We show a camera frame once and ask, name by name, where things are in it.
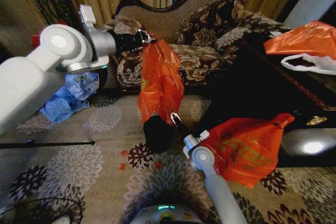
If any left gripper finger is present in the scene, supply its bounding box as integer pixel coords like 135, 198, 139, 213
136, 28, 150, 43
143, 34, 159, 48

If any orange plastic garbage bag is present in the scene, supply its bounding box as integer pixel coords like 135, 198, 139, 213
137, 38, 186, 125

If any black trash bin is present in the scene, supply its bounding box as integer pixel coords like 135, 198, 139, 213
143, 115, 176, 154

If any orange bag with green print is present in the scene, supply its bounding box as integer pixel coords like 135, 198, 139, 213
201, 113, 296, 189

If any blue plastic bag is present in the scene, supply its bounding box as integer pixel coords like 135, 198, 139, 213
38, 71, 100, 124

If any white plastic bag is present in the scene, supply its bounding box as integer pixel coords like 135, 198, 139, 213
280, 53, 336, 76

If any crumpled orange plastic bag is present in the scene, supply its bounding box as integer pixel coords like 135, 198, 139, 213
263, 20, 336, 61

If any beige floral sofa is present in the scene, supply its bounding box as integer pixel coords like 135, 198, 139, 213
111, 0, 292, 91

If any brown floral cushion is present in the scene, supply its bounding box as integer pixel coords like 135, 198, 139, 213
174, 0, 247, 49

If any black coffee table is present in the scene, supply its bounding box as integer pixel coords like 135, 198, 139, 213
198, 31, 336, 168

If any small red object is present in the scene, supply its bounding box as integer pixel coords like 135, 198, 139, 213
30, 31, 41, 47

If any floral patterned carpet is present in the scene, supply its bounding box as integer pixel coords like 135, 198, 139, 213
0, 87, 336, 224

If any thin black rod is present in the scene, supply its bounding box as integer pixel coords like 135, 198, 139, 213
0, 140, 96, 150

